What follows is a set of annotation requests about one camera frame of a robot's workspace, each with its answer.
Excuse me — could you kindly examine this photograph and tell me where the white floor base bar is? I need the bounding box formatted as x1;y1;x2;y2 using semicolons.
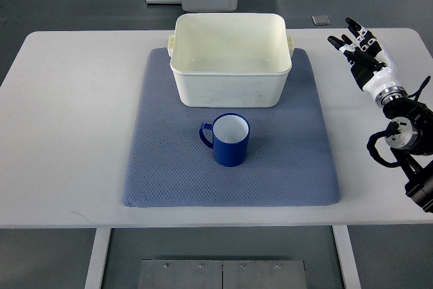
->
145;0;181;5

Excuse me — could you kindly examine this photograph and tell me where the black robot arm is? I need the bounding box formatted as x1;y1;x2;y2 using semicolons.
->
367;77;432;213

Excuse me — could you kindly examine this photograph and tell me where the grey metal floor plate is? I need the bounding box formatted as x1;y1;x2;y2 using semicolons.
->
138;260;307;288

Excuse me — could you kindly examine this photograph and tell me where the blue textured mat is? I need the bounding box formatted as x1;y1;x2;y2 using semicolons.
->
122;48;341;208

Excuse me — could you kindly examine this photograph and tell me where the cream plastic box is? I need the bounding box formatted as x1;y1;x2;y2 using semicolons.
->
167;13;294;108

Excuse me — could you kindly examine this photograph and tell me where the right white table leg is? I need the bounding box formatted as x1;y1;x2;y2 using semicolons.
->
332;225;361;289

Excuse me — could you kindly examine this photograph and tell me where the small grey floor hatch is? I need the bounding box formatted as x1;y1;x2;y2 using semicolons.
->
311;15;331;26

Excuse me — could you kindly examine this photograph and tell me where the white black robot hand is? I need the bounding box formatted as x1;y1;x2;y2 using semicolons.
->
327;18;407;108

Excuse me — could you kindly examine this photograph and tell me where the blue mug white inside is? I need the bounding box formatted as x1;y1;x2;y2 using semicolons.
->
198;113;250;167

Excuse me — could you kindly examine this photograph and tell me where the left white table leg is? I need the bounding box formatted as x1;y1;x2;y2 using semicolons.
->
84;227;111;289

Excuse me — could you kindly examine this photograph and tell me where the white table leg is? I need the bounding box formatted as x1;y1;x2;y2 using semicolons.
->
332;225;361;289
84;227;111;289

